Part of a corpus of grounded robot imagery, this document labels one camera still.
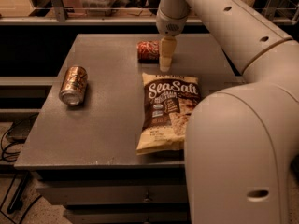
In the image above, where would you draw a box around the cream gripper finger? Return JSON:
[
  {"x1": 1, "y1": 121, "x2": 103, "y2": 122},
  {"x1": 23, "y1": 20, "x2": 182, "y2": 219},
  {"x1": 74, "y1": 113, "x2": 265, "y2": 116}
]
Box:
[{"x1": 159, "y1": 36, "x2": 177, "y2": 72}]

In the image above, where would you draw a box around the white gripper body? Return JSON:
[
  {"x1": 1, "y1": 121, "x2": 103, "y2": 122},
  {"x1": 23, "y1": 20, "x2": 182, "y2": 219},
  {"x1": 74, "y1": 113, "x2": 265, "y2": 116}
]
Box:
[{"x1": 156, "y1": 7, "x2": 190, "y2": 36}]

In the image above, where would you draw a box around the red coke can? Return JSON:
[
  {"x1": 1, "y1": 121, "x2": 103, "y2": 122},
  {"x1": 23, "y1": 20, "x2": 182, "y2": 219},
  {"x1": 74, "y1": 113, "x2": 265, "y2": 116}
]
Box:
[{"x1": 137, "y1": 40, "x2": 159, "y2": 61}]

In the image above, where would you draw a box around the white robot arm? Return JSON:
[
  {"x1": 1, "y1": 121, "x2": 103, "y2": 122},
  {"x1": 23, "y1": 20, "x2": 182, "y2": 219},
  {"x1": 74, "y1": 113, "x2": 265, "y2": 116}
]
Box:
[{"x1": 157, "y1": 0, "x2": 299, "y2": 224}]

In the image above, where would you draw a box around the gold soda can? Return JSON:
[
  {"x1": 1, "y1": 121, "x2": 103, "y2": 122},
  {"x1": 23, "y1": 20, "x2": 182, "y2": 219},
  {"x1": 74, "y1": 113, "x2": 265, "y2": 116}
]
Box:
[{"x1": 59, "y1": 66, "x2": 88, "y2": 106}]

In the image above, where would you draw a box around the sea salt chips bag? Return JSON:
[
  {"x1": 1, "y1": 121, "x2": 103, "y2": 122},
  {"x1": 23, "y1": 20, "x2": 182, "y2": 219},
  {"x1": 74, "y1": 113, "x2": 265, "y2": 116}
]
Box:
[{"x1": 136, "y1": 73, "x2": 200, "y2": 155}]

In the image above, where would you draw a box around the clear plastic container on shelf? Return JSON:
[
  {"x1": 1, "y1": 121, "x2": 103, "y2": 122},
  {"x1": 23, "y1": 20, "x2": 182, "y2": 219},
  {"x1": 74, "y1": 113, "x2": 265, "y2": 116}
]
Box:
[{"x1": 79, "y1": 0, "x2": 116, "y2": 16}]

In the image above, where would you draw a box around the grey drawer cabinet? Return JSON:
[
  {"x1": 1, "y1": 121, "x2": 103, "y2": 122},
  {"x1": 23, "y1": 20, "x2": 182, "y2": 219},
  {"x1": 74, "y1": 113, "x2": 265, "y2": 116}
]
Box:
[{"x1": 14, "y1": 33, "x2": 244, "y2": 224}]

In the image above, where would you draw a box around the metal shelf rail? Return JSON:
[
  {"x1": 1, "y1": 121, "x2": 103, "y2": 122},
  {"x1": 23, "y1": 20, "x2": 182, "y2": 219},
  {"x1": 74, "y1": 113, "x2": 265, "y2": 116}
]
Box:
[{"x1": 0, "y1": 0, "x2": 299, "y2": 26}]

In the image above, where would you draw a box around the black cables left floor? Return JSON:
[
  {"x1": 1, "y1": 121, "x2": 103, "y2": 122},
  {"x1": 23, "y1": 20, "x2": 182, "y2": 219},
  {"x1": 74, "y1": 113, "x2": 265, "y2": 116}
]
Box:
[{"x1": 0, "y1": 114, "x2": 43, "y2": 224}]

